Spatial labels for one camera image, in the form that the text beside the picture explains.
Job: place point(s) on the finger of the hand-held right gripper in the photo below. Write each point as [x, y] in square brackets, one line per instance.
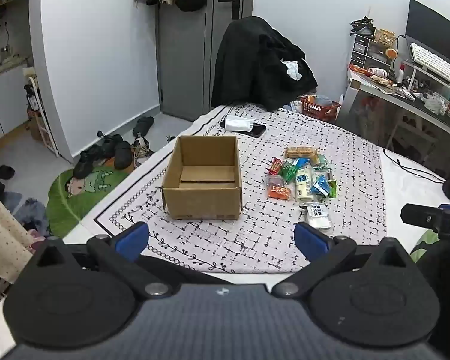
[422, 216]

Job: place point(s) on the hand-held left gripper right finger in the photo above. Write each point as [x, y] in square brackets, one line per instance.
[310, 240]

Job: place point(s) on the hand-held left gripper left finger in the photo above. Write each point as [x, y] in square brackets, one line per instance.
[132, 239]

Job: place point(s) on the white packet black label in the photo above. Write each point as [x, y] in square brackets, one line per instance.
[318, 213]

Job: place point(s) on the blue white snack packet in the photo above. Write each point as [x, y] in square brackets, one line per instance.
[320, 186]

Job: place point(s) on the cream packet blue label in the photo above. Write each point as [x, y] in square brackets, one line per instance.
[303, 185]

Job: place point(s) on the clear packet orange snacks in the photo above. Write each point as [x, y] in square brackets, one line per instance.
[278, 189]

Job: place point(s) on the dark green snack packet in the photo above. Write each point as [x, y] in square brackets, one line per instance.
[288, 170]

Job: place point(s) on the small blue snack packet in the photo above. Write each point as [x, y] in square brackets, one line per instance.
[302, 162]

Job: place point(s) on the small red snack packet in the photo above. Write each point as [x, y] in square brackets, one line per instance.
[275, 167]

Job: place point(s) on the brown cardboard box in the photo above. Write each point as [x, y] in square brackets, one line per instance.
[202, 198]

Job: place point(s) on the white black patterned cloth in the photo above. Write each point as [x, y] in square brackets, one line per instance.
[270, 232]

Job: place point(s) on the green leaf cartoon rug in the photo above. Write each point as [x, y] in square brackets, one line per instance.
[65, 210]

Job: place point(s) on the white chair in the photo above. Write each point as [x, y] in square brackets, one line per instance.
[412, 135]

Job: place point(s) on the black shoe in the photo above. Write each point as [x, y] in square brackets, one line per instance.
[111, 144]
[122, 155]
[87, 163]
[5, 172]

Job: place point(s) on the beige lace sneaker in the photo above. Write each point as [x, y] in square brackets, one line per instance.
[142, 152]

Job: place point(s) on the pink cushion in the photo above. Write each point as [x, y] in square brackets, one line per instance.
[35, 240]

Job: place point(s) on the blue grey fuzzy rug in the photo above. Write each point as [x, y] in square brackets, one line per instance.
[28, 210]

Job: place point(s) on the black slipper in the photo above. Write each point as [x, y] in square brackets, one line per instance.
[143, 125]

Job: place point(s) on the white desk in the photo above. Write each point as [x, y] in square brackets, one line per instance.
[401, 99]

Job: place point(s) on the black phone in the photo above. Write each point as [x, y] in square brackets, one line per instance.
[258, 130]

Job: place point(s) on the cream dotted cloth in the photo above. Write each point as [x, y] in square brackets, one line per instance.
[3, 240]

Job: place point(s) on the red plastic basket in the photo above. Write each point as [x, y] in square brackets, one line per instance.
[318, 110]

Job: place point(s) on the white storage rack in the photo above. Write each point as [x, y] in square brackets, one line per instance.
[47, 135]

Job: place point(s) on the white face mask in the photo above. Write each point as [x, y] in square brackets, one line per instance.
[239, 123]

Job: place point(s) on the white bottle red cap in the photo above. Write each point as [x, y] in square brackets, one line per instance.
[401, 75]

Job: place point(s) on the white keyboard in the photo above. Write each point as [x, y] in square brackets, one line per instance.
[438, 63]

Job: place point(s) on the orange round lamp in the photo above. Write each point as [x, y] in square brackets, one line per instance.
[391, 54]

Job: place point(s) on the white crumpled cloth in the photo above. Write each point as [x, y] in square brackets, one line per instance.
[292, 69]

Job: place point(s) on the black bottle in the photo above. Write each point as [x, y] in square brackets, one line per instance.
[32, 99]

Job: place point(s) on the white drawer organizer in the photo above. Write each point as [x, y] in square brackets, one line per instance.
[367, 52]

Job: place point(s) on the wicker basket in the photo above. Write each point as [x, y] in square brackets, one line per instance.
[385, 37]

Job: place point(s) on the grey door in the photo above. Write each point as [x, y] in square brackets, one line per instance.
[187, 63]

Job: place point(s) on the black coat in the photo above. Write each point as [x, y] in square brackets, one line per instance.
[251, 63]

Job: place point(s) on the white cabinet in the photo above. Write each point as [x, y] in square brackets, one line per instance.
[3, 101]

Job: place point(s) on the black monitor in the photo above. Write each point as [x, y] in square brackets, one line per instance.
[431, 26]

